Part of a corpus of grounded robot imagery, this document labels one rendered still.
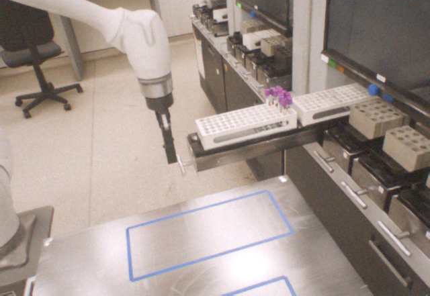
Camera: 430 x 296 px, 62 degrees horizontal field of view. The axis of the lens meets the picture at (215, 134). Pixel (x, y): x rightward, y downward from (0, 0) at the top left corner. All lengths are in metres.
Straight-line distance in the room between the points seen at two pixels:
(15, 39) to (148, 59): 2.46
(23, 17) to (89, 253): 2.61
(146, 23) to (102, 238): 0.50
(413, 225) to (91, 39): 4.11
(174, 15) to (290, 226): 3.95
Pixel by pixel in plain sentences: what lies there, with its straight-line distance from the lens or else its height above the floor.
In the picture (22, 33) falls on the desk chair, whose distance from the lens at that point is 3.27.
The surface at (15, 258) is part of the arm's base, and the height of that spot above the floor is 0.72.
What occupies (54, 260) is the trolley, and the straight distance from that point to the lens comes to 0.86.
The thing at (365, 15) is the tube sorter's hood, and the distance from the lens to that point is 1.01.
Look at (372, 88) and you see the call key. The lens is 0.98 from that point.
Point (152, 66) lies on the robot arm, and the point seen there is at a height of 1.10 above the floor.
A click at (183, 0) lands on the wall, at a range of 4.54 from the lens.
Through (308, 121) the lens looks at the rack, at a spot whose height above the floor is 0.83.
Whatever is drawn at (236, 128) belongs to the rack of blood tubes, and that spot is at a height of 0.86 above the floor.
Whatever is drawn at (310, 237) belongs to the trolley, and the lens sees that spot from 0.79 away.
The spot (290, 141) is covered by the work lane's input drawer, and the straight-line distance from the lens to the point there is 1.11.
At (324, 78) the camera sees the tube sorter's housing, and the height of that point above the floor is 0.89.
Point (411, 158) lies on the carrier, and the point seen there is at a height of 0.86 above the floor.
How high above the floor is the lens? 1.41
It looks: 33 degrees down
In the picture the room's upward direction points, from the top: 7 degrees counter-clockwise
